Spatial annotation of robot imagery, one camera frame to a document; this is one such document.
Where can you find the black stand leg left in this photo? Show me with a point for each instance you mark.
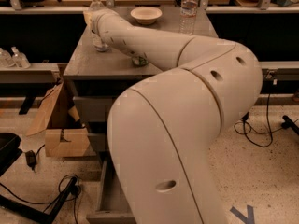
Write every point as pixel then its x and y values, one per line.
pixel 68 190

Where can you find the grey top drawer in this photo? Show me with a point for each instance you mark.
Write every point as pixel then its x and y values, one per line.
pixel 92 109

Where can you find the black power adapter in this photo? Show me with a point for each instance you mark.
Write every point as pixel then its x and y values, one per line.
pixel 245 117
pixel 30 159

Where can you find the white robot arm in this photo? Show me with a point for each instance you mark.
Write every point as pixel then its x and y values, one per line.
pixel 159 129

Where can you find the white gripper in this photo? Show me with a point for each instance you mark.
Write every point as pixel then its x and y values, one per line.
pixel 94 20

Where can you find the black power adapter right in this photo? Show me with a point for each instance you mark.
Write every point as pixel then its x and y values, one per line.
pixel 245 117

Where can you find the clear water bottle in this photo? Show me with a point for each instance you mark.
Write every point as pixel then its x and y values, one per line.
pixel 187 16

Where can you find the clear sanitizer bottle left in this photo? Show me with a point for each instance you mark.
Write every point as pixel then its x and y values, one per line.
pixel 6 59

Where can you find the black bin left edge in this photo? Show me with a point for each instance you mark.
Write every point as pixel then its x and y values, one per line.
pixel 9 150

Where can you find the small plastic bottle white cap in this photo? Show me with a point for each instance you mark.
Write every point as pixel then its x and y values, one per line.
pixel 98 42

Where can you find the black stand leg right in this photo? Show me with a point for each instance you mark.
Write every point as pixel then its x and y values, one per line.
pixel 288 123

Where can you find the black power adapter left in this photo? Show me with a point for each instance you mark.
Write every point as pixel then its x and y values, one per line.
pixel 30 159

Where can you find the black stand leg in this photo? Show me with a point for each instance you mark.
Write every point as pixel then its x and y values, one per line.
pixel 68 190
pixel 288 123

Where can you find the grey wooden drawer cabinet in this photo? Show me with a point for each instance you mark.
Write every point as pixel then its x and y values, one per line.
pixel 90 73

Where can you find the open cardboard box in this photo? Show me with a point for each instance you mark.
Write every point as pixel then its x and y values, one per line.
pixel 58 118

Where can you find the grey open bottom drawer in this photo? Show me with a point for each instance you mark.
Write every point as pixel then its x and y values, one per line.
pixel 112 206

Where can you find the green soda can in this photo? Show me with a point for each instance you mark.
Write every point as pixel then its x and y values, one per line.
pixel 139 61

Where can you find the grey middle drawer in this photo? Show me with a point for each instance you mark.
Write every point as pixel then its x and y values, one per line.
pixel 98 141

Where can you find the clear sanitizer bottle right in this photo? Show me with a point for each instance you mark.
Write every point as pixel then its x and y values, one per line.
pixel 20 59

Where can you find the clear sanitizer bottle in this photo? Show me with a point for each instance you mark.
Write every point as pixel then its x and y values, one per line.
pixel 20 59
pixel 6 59

